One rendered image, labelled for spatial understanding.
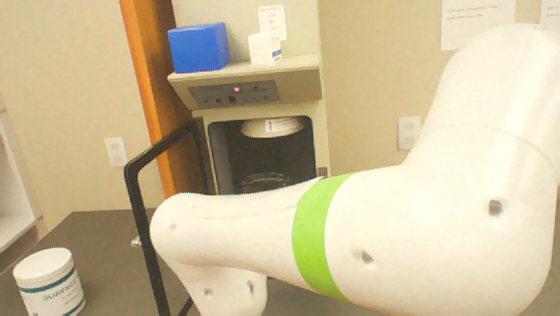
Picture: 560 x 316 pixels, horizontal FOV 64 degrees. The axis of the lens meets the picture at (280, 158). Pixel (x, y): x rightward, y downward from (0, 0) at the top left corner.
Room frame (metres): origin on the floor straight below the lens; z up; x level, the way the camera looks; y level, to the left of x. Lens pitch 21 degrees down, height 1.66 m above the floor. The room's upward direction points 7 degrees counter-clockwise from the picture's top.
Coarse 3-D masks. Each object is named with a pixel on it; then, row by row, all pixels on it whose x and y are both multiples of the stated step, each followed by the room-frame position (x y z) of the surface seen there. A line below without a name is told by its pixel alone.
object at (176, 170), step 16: (176, 144) 0.93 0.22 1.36; (192, 144) 1.00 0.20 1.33; (160, 160) 0.86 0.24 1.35; (176, 160) 0.92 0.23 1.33; (192, 160) 0.99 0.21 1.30; (144, 176) 0.79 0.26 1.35; (160, 176) 0.84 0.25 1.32; (176, 176) 0.90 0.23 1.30; (192, 176) 0.97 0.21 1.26; (128, 192) 0.75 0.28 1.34; (144, 192) 0.78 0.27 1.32; (160, 192) 0.83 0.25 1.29; (176, 192) 0.89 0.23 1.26; (192, 192) 0.96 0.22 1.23; (144, 256) 0.75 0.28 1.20; (160, 256) 0.78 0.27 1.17; (176, 288) 0.81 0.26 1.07; (176, 304) 0.80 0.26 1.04
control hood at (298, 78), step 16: (240, 64) 0.98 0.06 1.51; (272, 64) 0.93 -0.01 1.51; (288, 64) 0.91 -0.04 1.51; (304, 64) 0.90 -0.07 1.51; (320, 64) 1.00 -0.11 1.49; (176, 80) 0.94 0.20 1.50; (192, 80) 0.94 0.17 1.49; (208, 80) 0.94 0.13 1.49; (224, 80) 0.94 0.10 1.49; (240, 80) 0.94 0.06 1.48; (256, 80) 0.93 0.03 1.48; (288, 80) 0.93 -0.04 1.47; (304, 80) 0.93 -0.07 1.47; (320, 80) 0.93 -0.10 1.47; (192, 96) 0.99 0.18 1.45; (288, 96) 0.98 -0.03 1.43; (304, 96) 0.98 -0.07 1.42; (320, 96) 0.97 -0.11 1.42
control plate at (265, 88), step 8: (272, 80) 0.93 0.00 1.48; (192, 88) 0.96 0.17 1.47; (200, 88) 0.96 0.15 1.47; (208, 88) 0.96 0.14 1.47; (216, 88) 0.96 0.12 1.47; (224, 88) 0.96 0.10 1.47; (232, 88) 0.96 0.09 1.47; (240, 88) 0.96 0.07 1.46; (248, 88) 0.96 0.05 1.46; (264, 88) 0.95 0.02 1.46; (272, 88) 0.95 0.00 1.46; (200, 96) 0.98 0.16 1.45; (208, 96) 0.98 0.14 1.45; (216, 96) 0.98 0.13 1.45; (224, 96) 0.98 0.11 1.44; (240, 96) 0.98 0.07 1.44; (248, 96) 0.98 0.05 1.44; (272, 96) 0.98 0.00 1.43; (200, 104) 1.01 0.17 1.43; (208, 104) 1.01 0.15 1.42; (216, 104) 1.01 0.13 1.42; (224, 104) 1.01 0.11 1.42; (232, 104) 1.01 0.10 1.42
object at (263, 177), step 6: (258, 174) 0.97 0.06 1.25; (264, 174) 0.97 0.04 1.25; (270, 174) 0.97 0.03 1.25; (276, 174) 0.96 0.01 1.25; (282, 174) 0.95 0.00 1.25; (246, 180) 0.91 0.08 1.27; (252, 180) 0.95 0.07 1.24; (258, 180) 0.96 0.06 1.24; (264, 180) 0.97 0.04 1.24; (270, 180) 0.89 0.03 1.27; (276, 180) 0.88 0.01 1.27; (246, 186) 0.90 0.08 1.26; (270, 186) 0.88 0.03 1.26; (276, 186) 0.89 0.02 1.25; (282, 186) 0.90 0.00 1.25; (252, 192) 0.89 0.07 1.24
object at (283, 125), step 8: (248, 120) 1.09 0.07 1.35; (256, 120) 1.07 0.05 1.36; (264, 120) 1.06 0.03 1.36; (272, 120) 1.06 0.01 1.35; (280, 120) 1.06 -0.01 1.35; (288, 120) 1.06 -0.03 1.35; (296, 120) 1.08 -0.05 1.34; (304, 120) 1.11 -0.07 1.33; (248, 128) 1.08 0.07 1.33; (256, 128) 1.06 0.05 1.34; (264, 128) 1.05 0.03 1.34; (272, 128) 1.05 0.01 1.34; (280, 128) 1.05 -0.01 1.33; (288, 128) 1.05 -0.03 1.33; (296, 128) 1.06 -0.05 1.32; (256, 136) 1.05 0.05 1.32; (264, 136) 1.04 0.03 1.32; (272, 136) 1.04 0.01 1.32
